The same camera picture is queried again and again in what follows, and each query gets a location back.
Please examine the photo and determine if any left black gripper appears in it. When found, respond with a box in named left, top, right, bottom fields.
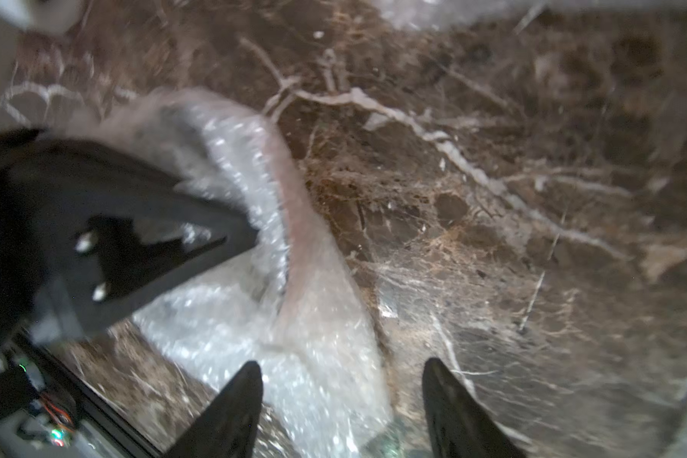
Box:
left=0, top=128, right=258, bottom=347

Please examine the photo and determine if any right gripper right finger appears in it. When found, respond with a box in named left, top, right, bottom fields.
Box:
left=422, top=358, right=526, bottom=458

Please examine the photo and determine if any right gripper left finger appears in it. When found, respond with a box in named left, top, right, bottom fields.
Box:
left=163, top=361, right=263, bottom=458

